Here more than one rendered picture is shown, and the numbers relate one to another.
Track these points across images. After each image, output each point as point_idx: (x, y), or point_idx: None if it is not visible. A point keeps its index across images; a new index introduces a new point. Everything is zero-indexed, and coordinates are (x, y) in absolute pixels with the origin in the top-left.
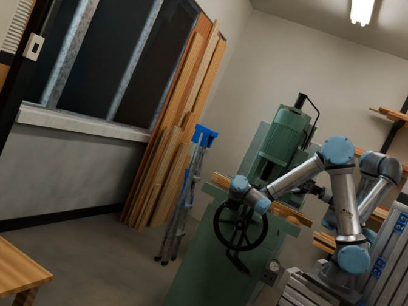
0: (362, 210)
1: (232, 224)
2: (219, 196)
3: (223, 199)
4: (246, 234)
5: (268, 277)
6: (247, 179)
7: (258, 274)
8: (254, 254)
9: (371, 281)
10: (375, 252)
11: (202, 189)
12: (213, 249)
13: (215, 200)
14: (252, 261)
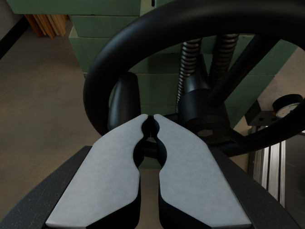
0: None
1: (160, 61)
2: (79, 3)
3: (99, 7)
4: (231, 131)
5: (268, 118)
6: None
7: (242, 112)
8: (232, 92)
9: None
10: None
11: (12, 7)
12: (145, 111)
13: (77, 22)
14: (228, 103)
